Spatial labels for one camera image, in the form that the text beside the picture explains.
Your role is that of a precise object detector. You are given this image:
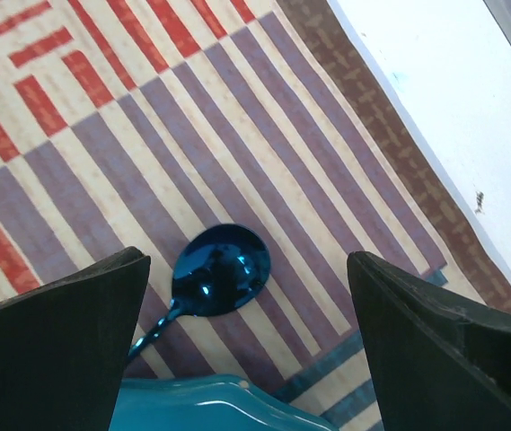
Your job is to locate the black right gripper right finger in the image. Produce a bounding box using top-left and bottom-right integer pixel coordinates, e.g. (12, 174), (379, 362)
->
(347, 251), (511, 430)

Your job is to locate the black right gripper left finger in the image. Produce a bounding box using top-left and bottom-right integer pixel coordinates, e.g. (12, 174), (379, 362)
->
(0, 247), (151, 430)

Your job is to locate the blue polka dot plate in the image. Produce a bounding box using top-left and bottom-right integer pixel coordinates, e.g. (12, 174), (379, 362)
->
(110, 374), (335, 431)

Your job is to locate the striped patchwork placemat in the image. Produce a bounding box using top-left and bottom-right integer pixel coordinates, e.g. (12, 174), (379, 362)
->
(0, 1), (511, 430)

